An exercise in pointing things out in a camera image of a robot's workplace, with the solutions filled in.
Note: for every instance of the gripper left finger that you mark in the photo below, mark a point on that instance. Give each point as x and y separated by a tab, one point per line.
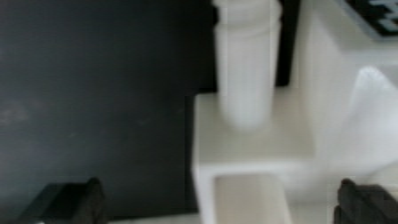
68	204

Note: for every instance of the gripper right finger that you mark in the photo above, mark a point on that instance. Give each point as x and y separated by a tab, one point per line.
366	205

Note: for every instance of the white chair seat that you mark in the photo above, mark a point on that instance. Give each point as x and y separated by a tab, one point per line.
297	125

